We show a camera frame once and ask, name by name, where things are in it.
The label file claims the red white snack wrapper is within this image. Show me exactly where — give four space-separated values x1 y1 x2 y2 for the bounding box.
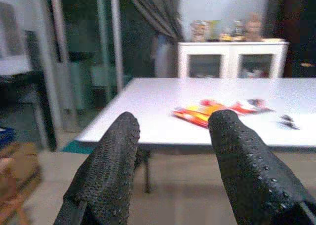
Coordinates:
223 98 276 116

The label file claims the green yellow bottle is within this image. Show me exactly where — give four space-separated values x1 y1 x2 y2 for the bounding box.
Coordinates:
209 19 222 41

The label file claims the white table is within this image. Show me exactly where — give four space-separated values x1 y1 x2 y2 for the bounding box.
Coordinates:
74 77 316 193

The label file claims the small black scrap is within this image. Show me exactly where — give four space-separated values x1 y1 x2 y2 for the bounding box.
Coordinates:
277 114 301 131

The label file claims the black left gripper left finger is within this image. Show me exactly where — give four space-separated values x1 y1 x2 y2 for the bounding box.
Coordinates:
53 111 141 225

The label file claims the black shelf table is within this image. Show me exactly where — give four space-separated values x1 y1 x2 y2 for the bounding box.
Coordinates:
0 69 59 152

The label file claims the glass sliding door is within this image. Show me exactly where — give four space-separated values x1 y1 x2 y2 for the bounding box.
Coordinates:
46 0 158 128

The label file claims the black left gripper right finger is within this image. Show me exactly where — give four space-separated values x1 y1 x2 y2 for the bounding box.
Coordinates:
208 109 316 225

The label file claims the white glass-door cabinet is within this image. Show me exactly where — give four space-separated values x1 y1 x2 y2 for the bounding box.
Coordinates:
177 40 289 79

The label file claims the grey striped curtain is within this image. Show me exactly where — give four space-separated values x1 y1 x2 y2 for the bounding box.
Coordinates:
120 0 185 41

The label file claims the wooden slat rack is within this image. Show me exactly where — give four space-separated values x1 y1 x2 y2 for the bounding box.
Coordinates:
0 172 44 225

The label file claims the brown cardboard box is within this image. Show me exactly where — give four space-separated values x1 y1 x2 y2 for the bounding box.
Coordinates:
0 142 40 184

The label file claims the colourful toy stack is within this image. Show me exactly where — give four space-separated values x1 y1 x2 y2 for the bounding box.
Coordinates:
189 19 210 42

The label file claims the teal floor mat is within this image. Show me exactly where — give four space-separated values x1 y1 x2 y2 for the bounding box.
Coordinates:
61 139 96 154

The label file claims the orange yellow snack wrapper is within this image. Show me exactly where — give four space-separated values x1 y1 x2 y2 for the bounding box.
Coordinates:
171 103 224 128

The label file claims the blue box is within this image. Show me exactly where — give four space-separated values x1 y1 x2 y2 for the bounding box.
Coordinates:
0 127 16 147

